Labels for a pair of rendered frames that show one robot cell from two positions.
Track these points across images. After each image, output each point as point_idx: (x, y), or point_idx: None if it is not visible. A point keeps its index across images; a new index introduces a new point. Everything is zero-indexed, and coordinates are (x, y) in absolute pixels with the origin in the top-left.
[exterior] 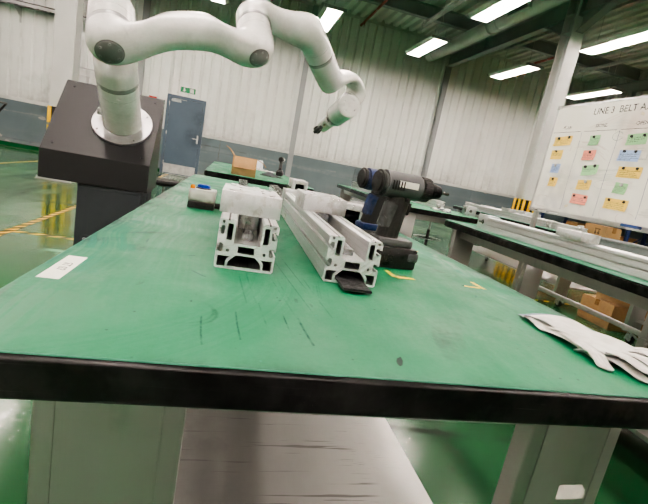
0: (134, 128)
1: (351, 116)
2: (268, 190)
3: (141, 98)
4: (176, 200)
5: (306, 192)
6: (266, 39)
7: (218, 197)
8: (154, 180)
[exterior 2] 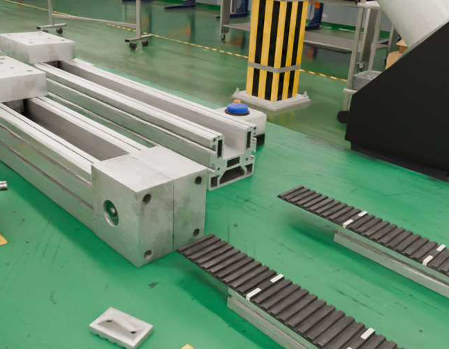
0: (406, 37)
1: None
2: (34, 43)
3: None
4: (291, 143)
5: (14, 61)
6: None
7: (403, 224)
8: (430, 149)
